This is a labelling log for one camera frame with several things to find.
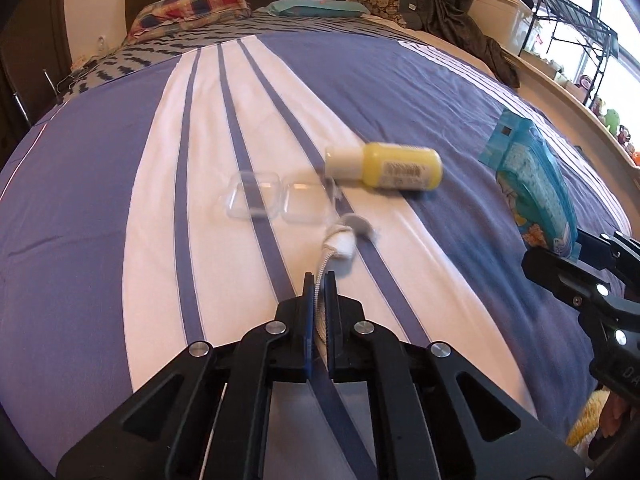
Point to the brown curtain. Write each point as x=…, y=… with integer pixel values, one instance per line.
x=465, y=15

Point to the clear plastic case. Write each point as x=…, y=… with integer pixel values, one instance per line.
x=280, y=197

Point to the dark wooden wardrobe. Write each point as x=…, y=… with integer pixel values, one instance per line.
x=25, y=35

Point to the black metal rack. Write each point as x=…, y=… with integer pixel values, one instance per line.
x=575, y=25

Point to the teal pillow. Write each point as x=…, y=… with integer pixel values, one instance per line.
x=320, y=7

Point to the red blue plaid pillow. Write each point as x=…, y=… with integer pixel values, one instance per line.
x=190, y=10

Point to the grey patterned bed sheet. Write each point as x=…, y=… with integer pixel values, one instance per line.
x=165, y=42

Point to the yellow bottle with white cap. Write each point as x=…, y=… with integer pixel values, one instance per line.
x=395, y=167

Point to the blue tissue packet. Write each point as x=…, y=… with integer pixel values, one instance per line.
x=537, y=185

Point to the person's right hand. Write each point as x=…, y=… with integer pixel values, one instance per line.
x=615, y=415

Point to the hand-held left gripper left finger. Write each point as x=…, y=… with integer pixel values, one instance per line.
x=309, y=330

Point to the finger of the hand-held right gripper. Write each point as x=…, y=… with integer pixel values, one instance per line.
x=560, y=277
x=592, y=249

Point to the white storage box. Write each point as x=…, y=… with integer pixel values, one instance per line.
x=510, y=20

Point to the yellow fuzzy cloth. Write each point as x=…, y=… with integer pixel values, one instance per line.
x=587, y=420

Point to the dark chair with metal frame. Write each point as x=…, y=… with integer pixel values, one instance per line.
x=20, y=105

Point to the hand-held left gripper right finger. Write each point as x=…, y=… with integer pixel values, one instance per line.
x=330, y=330

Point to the white wall outlet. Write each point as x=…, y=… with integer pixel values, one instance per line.
x=103, y=42

